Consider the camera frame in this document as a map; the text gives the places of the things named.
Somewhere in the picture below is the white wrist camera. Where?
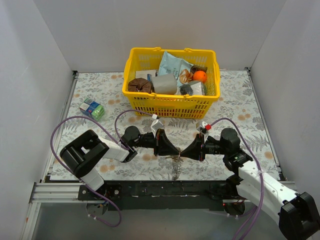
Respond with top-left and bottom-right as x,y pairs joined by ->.
196,120 -> 212,137
150,119 -> 164,136

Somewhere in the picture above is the brown wrapped snack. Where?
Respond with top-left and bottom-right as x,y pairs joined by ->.
190,64 -> 208,74

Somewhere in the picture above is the yellow plastic shopping basket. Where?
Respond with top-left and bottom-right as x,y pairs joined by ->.
122,47 -> 221,119

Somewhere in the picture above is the light blue snack bag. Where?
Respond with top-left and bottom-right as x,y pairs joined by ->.
158,51 -> 194,87

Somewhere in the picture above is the white box in basket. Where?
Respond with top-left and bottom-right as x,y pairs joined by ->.
135,69 -> 157,82

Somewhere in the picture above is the blue green carton pack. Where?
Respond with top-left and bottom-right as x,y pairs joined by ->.
79,98 -> 105,122

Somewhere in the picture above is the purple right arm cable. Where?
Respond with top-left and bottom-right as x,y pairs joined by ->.
208,117 -> 265,240

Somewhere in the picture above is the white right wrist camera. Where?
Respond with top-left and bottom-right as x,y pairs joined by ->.
196,120 -> 212,137

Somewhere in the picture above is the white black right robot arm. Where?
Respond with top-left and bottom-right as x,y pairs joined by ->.
180,128 -> 320,240

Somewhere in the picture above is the orange fruit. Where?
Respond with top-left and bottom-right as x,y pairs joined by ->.
192,70 -> 208,83

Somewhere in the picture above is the clear bag with dark item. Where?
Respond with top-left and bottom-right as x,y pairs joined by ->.
178,81 -> 207,96

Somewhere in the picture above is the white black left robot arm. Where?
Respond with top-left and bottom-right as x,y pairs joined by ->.
59,125 -> 180,200

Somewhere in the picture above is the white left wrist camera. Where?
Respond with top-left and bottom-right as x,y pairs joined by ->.
150,119 -> 164,136

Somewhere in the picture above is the large silver keyring with chain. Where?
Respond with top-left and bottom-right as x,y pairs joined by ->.
165,153 -> 183,181

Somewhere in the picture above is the floral table mat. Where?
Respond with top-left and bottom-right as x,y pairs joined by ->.
48,70 -> 281,181

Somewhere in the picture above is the grey paper roll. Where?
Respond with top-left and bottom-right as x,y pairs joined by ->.
151,74 -> 177,95

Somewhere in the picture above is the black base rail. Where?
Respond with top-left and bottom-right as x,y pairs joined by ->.
77,180 -> 246,215

